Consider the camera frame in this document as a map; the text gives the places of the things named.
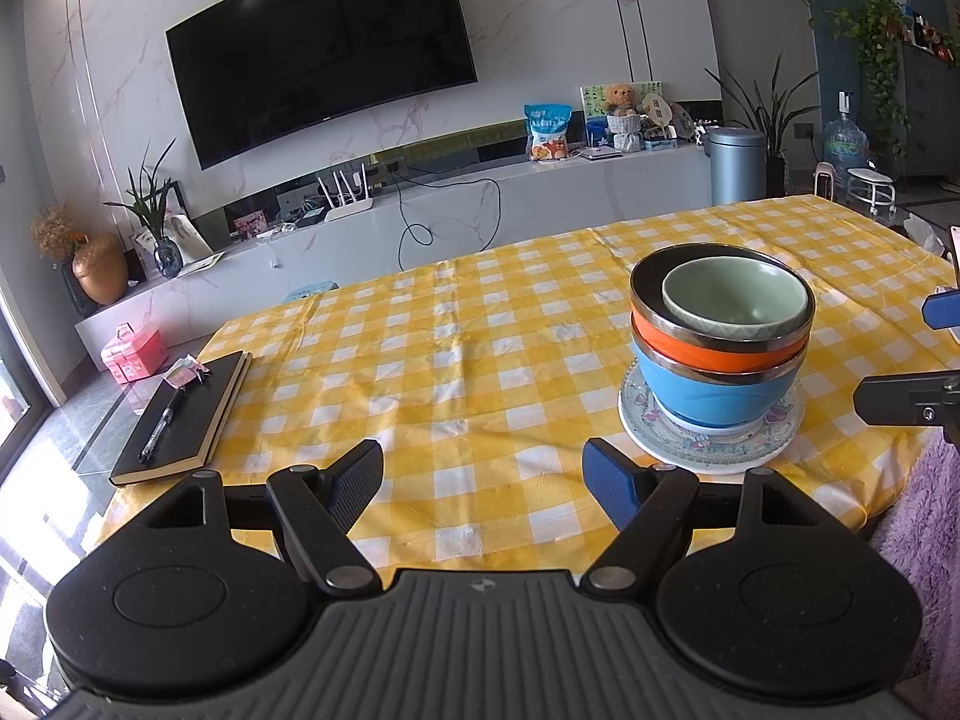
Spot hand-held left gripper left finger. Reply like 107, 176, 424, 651
139, 438, 386, 596

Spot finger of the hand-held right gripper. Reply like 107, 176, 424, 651
920, 292, 960, 332
853, 370, 960, 430

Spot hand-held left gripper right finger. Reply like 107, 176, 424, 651
581, 436, 827, 594

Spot white fruit-print plate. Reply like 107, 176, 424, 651
617, 359, 806, 476

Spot small white plate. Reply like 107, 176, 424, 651
659, 408, 761, 443

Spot blue steel bowl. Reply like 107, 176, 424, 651
631, 329, 808, 428

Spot clear glass plate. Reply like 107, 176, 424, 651
622, 366, 803, 467

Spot orange steel bowl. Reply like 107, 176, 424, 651
628, 241, 817, 378

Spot green ceramic bowl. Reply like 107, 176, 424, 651
661, 256, 812, 343

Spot white round stool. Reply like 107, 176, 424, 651
845, 164, 898, 219

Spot yellow checked tablecloth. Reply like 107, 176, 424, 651
97, 193, 960, 561

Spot purple fuzzy blanket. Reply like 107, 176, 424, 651
868, 426, 960, 720

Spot black notebook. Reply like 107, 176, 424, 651
109, 349, 253, 487

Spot blue water jug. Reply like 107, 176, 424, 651
823, 115, 870, 170

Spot light blue plastic stool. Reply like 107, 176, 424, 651
280, 280, 339, 307

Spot black pen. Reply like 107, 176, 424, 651
138, 389, 188, 464

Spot pink box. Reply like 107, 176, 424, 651
100, 322, 168, 386

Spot grey trash can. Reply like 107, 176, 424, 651
706, 127, 768, 208

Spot tall potted plant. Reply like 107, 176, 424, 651
704, 52, 819, 200

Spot white router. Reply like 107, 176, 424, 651
316, 160, 377, 223

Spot green ivy plant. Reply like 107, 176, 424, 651
828, 0, 913, 160

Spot white photo card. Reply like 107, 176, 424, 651
160, 213, 212, 264

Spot copper vase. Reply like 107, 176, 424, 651
70, 232, 131, 308

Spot white flower basket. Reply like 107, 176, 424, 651
605, 113, 645, 153

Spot green leafy plant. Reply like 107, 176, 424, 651
103, 136, 182, 242

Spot blue snack bag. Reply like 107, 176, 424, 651
523, 103, 575, 164

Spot green painting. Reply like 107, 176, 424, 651
579, 79, 665, 148

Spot dried flowers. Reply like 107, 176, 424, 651
29, 202, 88, 260

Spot black television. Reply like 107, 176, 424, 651
164, 0, 480, 172

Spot black cable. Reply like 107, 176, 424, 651
396, 175, 503, 272

